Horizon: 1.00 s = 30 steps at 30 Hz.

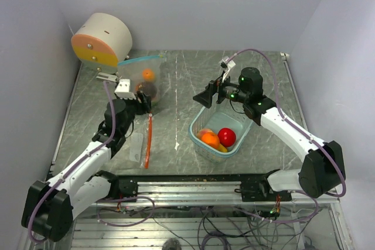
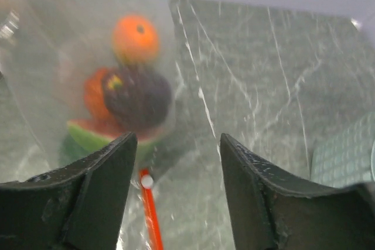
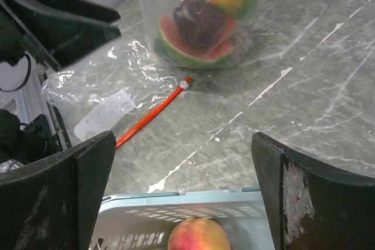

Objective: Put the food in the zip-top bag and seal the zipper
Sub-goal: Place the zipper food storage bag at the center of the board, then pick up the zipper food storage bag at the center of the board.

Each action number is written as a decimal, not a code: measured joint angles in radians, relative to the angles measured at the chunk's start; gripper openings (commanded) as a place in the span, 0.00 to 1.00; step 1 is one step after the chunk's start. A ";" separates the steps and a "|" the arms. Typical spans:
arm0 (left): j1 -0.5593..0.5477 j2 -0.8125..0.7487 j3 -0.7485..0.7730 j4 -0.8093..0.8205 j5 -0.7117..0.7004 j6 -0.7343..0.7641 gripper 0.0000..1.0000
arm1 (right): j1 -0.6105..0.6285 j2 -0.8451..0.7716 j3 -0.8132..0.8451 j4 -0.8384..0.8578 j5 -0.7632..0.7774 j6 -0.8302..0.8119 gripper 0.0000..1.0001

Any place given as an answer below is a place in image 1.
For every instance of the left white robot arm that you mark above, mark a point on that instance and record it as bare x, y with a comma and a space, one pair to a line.
52, 206

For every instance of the clear zip top bag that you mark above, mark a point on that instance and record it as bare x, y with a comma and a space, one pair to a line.
140, 74

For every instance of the clear bag orange zipper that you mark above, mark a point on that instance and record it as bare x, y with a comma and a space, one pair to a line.
140, 145

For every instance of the light blue plastic basket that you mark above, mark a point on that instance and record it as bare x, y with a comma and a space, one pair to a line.
216, 118

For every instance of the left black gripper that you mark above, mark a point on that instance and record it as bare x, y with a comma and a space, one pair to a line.
145, 100

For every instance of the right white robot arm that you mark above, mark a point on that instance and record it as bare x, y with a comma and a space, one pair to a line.
322, 168

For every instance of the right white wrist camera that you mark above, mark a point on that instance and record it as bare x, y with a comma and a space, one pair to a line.
227, 66

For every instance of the round cream drawer box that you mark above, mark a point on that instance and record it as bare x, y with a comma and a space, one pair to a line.
102, 42

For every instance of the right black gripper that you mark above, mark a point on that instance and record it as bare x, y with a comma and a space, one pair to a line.
205, 97

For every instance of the orange toy fruit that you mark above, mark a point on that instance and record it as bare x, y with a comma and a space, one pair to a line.
211, 139

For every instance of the pink toy peach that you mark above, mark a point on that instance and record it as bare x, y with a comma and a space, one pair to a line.
202, 132

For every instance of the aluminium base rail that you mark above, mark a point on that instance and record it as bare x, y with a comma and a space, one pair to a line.
203, 192

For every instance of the yellow toy lemon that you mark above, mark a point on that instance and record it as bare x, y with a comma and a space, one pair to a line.
222, 149

